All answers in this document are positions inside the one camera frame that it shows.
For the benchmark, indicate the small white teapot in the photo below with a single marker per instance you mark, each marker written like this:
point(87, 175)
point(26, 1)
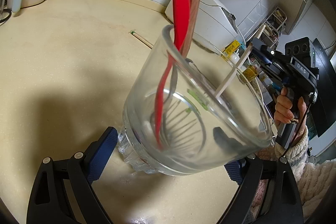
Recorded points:
point(234, 58)

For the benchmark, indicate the white knit sleeve forearm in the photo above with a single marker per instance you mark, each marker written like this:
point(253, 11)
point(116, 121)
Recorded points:
point(313, 180)

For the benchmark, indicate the green silicone brush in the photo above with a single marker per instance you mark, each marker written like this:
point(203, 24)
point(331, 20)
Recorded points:
point(199, 99)

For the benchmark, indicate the right hand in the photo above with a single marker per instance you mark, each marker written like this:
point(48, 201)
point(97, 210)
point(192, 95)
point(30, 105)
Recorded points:
point(283, 113)

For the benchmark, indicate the white chopsticks pair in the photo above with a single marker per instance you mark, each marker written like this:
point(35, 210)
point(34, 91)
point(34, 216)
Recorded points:
point(241, 65)

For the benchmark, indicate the red plastic spoon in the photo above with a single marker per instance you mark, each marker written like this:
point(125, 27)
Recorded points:
point(181, 17)

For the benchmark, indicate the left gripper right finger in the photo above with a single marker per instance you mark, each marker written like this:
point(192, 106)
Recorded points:
point(281, 203)

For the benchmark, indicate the glass of yellow tea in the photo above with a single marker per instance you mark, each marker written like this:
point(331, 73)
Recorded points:
point(251, 72)

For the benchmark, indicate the clear drinking glass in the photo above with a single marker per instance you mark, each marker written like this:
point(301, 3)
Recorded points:
point(193, 139)

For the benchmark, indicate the yellow carton box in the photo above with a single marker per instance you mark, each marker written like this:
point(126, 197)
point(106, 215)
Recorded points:
point(231, 48)

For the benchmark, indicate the white rice cooker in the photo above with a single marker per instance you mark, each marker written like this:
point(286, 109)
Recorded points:
point(213, 29)

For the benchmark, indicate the wrapped disposable chopsticks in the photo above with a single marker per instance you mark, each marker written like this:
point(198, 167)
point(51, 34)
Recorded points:
point(142, 39)

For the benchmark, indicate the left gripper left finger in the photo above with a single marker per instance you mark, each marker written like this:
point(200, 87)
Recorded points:
point(49, 202)

